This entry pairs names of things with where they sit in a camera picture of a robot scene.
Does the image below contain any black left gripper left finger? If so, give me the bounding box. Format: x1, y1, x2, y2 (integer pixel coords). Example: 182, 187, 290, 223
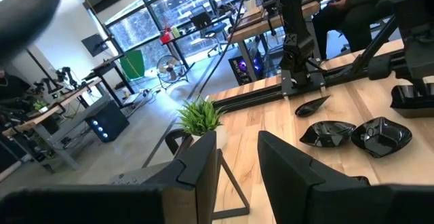
142, 131, 218, 224

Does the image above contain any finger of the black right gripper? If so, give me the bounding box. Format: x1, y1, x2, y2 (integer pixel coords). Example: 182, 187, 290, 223
410, 77, 429, 98

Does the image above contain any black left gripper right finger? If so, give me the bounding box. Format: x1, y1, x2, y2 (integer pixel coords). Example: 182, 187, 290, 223
257, 131, 372, 224

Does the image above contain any black leaf-shaped mini plate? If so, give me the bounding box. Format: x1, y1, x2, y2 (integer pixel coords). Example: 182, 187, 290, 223
351, 116, 414, 159
299, 120, 357, 149

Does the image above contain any black teardrop mini plate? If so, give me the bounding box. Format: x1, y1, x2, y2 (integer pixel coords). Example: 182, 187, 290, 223
294, 94, 332, 118

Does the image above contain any black perforated metal shelf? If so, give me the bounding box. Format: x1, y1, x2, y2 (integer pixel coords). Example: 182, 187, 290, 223
110, 148, 252, 220

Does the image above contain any green plant in white pot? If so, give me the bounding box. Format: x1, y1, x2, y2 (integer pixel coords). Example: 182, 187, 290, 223
176, 96, 229, 150

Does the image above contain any white power strip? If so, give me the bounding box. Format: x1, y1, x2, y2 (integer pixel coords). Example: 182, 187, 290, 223
130, 88, 160, 105

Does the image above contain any computer tower with blue lights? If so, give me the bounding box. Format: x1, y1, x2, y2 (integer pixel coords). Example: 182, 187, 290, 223
84, 100, 130, 143

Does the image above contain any black floor fan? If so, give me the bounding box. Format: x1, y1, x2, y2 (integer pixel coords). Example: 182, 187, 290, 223
155, 54, 190, 91

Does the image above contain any computer with purple lights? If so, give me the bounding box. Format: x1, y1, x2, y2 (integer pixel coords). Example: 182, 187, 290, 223
229, 49, 267, 86

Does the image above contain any green board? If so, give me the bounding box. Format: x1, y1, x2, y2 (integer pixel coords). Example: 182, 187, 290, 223
119, 49, 146, 81

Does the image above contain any red container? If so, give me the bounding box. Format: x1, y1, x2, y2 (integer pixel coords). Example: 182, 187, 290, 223
159, 26, 174, 45

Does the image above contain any blue office chair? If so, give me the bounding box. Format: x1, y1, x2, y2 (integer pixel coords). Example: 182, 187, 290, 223
189, 10, 235, 58

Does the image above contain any black standing desk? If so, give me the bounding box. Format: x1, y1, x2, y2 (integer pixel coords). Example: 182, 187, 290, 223
82, 54, 136, 109

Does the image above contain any wooden desk with grey legs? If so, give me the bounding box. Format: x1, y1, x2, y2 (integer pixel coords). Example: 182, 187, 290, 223
229, 0, 321, 82
0, 77, 115, 172

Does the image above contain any small green plant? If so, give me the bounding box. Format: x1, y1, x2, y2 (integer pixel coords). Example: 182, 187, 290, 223
32, 100, 48, 113

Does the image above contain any black arched bracket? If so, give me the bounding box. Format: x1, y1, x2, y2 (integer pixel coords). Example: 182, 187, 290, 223
165, 128, 195, 157

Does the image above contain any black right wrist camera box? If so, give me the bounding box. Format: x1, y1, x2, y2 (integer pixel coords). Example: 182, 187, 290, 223
367, 58, 408, 81

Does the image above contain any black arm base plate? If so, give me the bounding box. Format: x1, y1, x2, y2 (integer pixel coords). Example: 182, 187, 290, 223
280, 68, 327, 98

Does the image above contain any long black hanging cable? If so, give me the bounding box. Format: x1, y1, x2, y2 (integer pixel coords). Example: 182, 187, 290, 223
196, 0, 252, 98

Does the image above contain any black wall monitor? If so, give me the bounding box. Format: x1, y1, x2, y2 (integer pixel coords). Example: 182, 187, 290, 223
80, 33, 110, 58

